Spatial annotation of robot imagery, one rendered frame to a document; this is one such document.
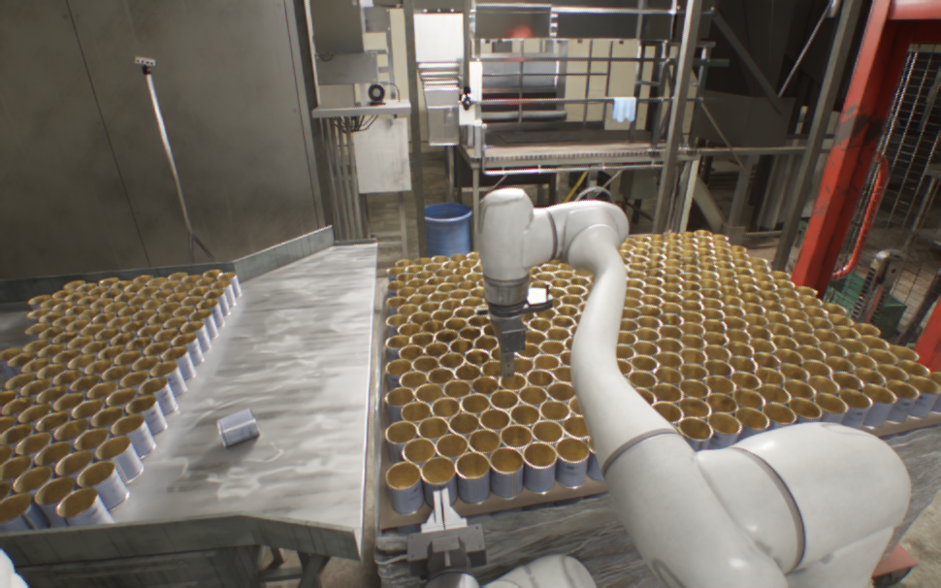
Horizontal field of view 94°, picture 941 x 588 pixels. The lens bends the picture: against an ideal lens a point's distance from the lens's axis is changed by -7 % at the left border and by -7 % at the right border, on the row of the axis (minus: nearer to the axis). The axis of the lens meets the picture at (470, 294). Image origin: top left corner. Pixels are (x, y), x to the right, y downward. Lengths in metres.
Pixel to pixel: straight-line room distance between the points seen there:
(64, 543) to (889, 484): 1.25
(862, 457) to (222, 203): 3.51
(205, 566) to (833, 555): 1.06
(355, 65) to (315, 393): 2.25
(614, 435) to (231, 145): 3.22
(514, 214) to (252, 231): 2.97
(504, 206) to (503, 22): 3.02
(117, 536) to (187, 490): 0.16
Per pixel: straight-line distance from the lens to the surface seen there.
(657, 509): 0.52
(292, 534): 1.00
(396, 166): 3.70
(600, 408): 0.59
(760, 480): 0.55
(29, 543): 1.22
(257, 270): 2.07
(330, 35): 3.08
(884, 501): 0.64
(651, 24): 4.16
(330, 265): 2.07
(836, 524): 0.60
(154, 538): 1.11
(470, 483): 0.99
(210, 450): 1.28
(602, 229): 0.87
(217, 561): 1.18
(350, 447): 1.17
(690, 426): 1.18
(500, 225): 0.83
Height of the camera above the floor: 1.89
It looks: 28 degrees down
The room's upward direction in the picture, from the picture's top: 1 degrees counter-clockwise
